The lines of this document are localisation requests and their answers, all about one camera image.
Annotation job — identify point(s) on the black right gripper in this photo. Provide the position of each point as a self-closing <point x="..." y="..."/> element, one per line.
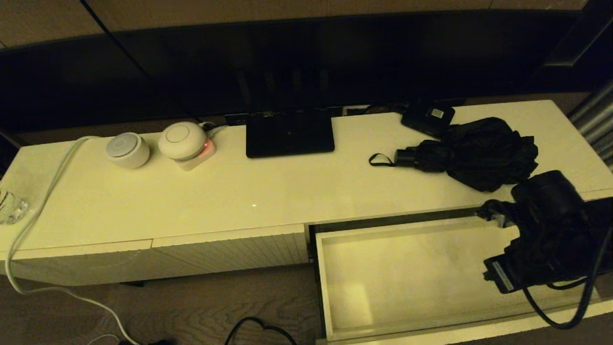
<point x="541" y="258"/>

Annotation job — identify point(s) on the black umbrella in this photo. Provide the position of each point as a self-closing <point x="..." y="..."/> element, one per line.
<point x="479" y="153"/>

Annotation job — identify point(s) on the white ribbed drawer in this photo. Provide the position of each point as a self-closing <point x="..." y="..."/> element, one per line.
<point x="407" y="278"/>

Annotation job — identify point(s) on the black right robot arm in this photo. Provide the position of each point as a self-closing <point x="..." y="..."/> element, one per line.
<point x="546" y="196"/>

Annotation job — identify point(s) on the white TV cabinet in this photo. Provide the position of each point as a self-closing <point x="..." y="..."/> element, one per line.
<point x="287" y="191"/>

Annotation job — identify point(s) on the black set-top box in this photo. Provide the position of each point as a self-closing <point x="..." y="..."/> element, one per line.
<point x="428" y="120"/>

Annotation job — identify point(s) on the grey pleated curtain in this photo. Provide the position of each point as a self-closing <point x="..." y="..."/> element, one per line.
<point x="594" y="120"/>

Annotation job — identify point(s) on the black television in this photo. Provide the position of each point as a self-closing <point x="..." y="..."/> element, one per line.
<point x="287" y="62"/>

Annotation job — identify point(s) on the white ribbed cabinet door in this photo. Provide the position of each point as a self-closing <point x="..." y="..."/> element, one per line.
<point x="230" y="251"/>
<point x="86" y="266"/>

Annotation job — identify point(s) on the white power strip red light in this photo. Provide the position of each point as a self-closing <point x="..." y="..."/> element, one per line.
<point x="196" y="164"/>

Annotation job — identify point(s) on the white dome device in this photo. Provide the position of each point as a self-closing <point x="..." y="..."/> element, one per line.
<point x="182" y="141"/>

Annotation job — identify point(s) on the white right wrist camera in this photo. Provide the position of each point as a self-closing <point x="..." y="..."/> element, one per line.
<point x="503" y="275"/>

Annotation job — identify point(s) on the black television base plate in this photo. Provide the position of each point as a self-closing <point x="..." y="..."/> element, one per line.
<point x="289" y="136"/>

